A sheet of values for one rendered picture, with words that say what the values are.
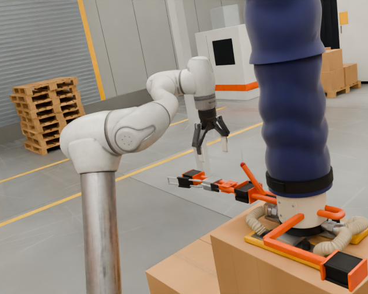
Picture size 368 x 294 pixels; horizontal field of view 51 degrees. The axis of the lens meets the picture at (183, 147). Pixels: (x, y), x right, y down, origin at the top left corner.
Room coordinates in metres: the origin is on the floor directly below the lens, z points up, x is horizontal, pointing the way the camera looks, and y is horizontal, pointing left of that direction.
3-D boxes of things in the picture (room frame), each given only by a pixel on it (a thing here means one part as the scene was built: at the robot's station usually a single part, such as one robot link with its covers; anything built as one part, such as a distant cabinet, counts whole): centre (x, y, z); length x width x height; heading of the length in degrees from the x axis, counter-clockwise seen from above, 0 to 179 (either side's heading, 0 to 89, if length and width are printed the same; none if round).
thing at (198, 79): (1.59, -0.11, 1.56); 0.13 x 0.11 x 0.16; 66
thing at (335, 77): (8.33, -3.20, 0.45); 1.21 x 1.02 x 0.90; 33
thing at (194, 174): (1.74, -0.02, 1.07); 0.08 x 0.07 x 0.05; 37
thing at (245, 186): (1.46, -0.23, 1.07); 0.10 x 0.08 x 0.06; 127
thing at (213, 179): (1.63, -0.10, 1.07); 0.07 x 0.07 x 0.04; 37
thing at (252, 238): (1.20, -0.30, 0.97); 0.34 x 0.10 x 0.05; 37
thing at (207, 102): (1.59, -0.12, 1.45); 0.09 x 0.09 x 0.06
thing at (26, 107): (8.06, 2.61, 0.65); 1.29 x 1.10 x 1.30; 33
